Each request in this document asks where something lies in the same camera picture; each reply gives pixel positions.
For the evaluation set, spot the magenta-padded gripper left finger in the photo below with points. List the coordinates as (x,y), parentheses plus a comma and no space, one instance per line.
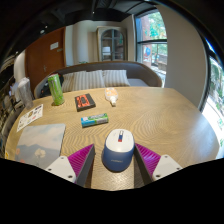
(61,166)

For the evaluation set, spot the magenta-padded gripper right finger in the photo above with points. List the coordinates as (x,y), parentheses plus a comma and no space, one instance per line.
(166,166)

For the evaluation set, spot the blue and white computer mouse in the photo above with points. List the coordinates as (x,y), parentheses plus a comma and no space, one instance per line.
(118,150)

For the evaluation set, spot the sky print mouse pad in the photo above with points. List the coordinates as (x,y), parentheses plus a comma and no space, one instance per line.
(40,143)

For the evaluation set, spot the green and blue pack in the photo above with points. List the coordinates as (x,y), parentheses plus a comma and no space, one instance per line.
(94,120)

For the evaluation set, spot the white printed leaflet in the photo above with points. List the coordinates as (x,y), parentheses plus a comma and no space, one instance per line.
(30,116)

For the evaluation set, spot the black box with orange print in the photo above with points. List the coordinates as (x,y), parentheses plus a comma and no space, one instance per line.
(85,102)

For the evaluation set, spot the green drink can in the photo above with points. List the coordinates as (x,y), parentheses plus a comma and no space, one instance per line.
(56,90)

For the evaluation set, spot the black backpack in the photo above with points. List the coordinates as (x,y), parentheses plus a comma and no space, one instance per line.
(45,90)

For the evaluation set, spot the striped cushion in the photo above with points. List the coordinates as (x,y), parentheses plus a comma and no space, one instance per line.
(88,80)
(67,83)
(116,78)

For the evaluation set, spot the small white orange bottle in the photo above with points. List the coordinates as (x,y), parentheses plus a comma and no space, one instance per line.
(111,95)

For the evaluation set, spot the person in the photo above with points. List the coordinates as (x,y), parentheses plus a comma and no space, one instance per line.
(13,90)

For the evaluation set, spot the brown curved sofa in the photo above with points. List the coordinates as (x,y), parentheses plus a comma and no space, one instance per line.
(140,71)

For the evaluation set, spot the brown wooden door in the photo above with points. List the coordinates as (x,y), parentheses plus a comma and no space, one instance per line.
(41,63)

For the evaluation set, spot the glass door cabinet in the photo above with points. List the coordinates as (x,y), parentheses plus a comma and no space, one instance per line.
(112,43)

